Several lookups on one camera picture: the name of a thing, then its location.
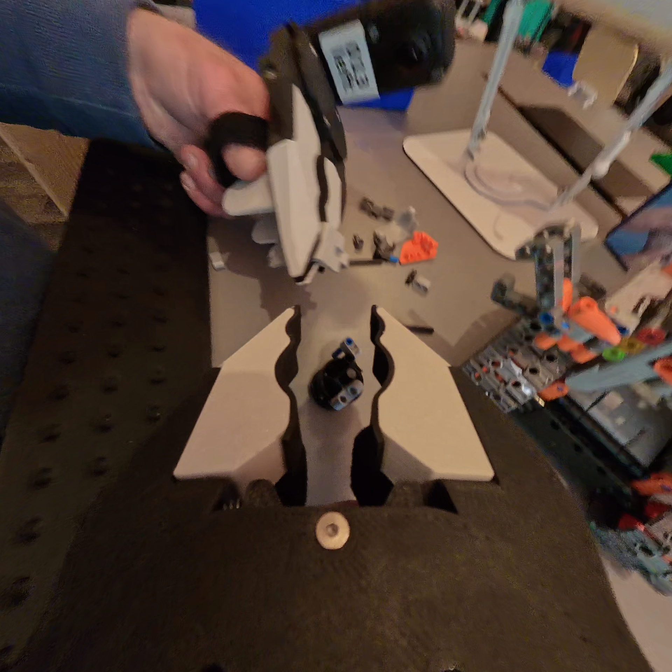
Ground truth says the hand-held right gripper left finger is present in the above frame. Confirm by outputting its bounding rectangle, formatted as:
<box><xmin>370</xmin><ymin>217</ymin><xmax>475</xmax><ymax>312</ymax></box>
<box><xmin>173</xmin><ymin>306</ymin><xmax>309</xmax><ymax>507</ymax></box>

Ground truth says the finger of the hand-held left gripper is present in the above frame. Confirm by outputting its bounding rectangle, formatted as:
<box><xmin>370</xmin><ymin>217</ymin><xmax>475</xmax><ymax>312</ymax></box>
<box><xmin>318</xmin><ymin>156</ymin><xmax>347</xmax><ymax>233</ymax></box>
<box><xmin>269</xmin><ymin>85</ymin><xmax>331</xmax><ymax>285</ymax></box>

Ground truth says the small blue bin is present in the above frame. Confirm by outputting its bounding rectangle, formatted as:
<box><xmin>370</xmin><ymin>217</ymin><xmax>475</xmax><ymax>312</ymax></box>
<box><xmin>542</xmin><ymin>51</ymin><xmax>579</xmax><ymax>88</ymax></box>

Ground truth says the robot kit box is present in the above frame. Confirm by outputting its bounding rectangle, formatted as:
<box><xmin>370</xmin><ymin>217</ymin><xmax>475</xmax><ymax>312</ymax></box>
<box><xmin>604</xmin><ymin>183</ymin><xmax>672</xmax><ymax>272</ymax></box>

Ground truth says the black perforated board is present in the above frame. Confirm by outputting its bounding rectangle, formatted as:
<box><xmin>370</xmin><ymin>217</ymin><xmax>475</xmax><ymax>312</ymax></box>
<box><xmin>0</xmin><ymin>138</ymin><xmax>212</xmax><ymax>672</ymax></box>

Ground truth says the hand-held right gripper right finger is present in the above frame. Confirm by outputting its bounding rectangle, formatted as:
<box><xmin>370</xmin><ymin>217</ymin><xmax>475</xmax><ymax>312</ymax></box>
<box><xmin>350</xmin><ymin>304</ymin><xmax>496</xmax><ymax>507</ymax></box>

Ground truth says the orange plastic panel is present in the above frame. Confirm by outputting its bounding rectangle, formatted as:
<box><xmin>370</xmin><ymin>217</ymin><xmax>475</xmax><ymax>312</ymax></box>
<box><xmin>399</xmin><ymin>231</ymin><xmax>440</xmax><ymax>265</ymax></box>

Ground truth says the dark grey beam connector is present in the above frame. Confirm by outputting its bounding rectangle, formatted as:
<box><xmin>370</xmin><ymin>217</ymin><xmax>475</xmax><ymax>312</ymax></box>
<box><xmin>359</xmin><ymin>196</ymin><xmax>396</xmax><ymax>221</ymax></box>

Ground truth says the person's left hand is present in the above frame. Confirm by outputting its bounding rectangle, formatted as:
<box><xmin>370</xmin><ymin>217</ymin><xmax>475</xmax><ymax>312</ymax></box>
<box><xmin>127</xmin><ymin>9</ymin><xmax>272</xmax><ymax>217</ymax></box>

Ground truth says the tracked toy robot vehicle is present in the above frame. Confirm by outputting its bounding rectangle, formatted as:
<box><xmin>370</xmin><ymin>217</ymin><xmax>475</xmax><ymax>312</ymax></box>
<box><xmin>462</xmin><ymin>219</ymin><xmax>672</xmax><ymax>596</ymax></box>

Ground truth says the white book stand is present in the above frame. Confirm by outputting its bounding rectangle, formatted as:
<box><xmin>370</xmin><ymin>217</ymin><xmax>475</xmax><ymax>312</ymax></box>
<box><xmin>403</xmin><ymin>0</ymin><xmax>672</xmax><ymax>261</ymax></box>

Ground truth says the black toy wheel assembly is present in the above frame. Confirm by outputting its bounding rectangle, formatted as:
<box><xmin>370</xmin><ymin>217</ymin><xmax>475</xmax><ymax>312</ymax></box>
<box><xmin>309</xmin><ymin>337</ymin><xmax>366</xmax><ymax>412</ymax></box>

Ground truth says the person's left forearm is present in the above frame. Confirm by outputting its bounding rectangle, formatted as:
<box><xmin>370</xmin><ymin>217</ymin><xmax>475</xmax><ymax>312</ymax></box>
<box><xmin>0</xmin><ymin>0</ymin><xmax>161</xmax><ymax>145</ymax></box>

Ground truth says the blue storage bin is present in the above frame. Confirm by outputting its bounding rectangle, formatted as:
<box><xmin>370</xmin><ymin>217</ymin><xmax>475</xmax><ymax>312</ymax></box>
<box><xmin>192</xmin><ymin>0</ymin><xmax>417</xmax><ymax>112</ymax></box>

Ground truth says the black wheel brick assembly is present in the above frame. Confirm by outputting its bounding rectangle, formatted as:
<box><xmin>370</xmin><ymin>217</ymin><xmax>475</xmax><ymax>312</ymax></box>
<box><xmin>251</xmin><ymin>219</ymin><xmax>349</xmax><ymax>275</ymax></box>

